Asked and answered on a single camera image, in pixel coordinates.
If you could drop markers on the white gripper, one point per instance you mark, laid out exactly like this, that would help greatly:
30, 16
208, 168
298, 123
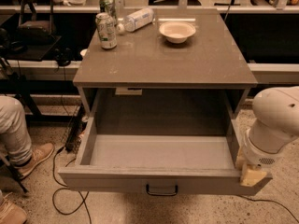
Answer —
256, 156

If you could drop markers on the grey top drawer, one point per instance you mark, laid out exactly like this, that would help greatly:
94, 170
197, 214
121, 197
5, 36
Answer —
161, 143

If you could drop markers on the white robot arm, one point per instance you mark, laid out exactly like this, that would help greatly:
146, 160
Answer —
276, 124

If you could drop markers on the grey drawer cabinet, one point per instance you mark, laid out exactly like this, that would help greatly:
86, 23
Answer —
144, 59

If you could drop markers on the white bowl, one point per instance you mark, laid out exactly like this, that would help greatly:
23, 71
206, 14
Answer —
177, 31

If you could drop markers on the clear plastic water bottle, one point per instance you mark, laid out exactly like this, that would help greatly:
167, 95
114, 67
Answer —
135, 21

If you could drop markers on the green soda can front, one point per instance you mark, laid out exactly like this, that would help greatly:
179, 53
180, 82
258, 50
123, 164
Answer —
106, 30

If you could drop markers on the green soda can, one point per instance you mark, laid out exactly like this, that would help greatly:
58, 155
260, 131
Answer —
108, 6
106, 30

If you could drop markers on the tan boot upper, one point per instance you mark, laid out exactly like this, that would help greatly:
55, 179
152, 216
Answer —
38, 155

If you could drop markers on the tan boot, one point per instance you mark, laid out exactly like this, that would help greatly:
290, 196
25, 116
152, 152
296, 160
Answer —
38, 155
10, 213

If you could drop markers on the black headphones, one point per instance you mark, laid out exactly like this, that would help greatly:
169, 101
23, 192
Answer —
63, 57

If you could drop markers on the green soda can rear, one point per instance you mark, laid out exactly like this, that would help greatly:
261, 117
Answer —
108, 6

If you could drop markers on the person leg beige trousers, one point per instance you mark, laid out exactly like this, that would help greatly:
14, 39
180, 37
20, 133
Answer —
13, 131

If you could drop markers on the tan boot lower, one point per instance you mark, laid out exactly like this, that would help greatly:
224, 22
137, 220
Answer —
10, 213

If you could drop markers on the black bag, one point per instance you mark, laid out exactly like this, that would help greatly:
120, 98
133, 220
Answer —
35, 31

